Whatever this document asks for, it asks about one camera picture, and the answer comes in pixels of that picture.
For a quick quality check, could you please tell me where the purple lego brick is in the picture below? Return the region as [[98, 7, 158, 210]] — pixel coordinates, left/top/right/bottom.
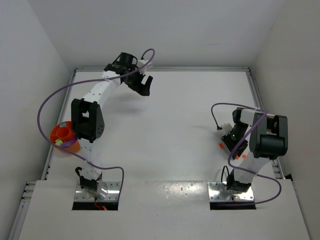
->
[[60, 136, 78, 149]]

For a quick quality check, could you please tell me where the lime green lego brick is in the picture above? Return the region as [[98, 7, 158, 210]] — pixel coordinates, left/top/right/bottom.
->
[[55, 139, 63, 146]]

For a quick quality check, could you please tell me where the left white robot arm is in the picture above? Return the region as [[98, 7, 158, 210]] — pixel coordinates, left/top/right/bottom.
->
[[71, 52, 153, 197]]

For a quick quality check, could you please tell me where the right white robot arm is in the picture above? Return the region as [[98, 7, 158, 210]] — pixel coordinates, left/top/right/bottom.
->
[[221, 107, 288, 193]]

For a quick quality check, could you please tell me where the orange divided container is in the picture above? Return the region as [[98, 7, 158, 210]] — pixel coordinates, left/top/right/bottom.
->
[[49, 121, 81, 153]]

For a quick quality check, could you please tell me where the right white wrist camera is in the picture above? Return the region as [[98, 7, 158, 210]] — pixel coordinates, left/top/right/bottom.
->
[[217, 123, 233, 136]]

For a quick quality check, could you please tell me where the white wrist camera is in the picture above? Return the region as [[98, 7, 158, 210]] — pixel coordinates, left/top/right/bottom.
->
[[217, 123, 233, 136], [137, 59, 153, 75]]

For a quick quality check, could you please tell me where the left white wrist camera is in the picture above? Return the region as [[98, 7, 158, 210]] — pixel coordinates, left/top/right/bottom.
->
[[137, 59, 153, 75]]

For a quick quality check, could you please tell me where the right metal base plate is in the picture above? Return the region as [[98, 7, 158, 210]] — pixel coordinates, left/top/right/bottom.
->
[[207, 181, 255, 203]]

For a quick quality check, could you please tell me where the metal base plate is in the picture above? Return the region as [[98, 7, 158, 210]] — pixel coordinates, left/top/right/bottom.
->
[[207, 181, 255, 203], [74, 181, 120, 202]]

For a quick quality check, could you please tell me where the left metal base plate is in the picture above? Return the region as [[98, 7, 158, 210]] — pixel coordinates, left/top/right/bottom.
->
[[74, 181, 120, 202]]

